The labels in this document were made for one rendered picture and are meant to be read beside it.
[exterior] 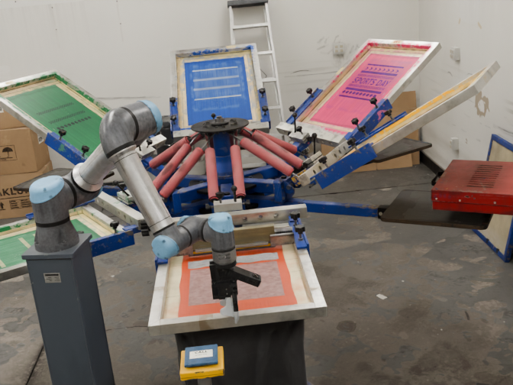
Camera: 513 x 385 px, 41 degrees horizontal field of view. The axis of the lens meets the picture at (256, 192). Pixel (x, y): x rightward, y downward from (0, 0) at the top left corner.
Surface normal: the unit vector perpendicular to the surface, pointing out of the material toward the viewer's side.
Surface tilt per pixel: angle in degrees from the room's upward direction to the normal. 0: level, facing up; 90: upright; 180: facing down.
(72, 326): 90
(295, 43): 90
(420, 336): 0
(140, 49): 90
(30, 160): 91
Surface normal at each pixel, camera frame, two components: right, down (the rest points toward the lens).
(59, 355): -0.14, 0.32
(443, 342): -0.09, -0.94
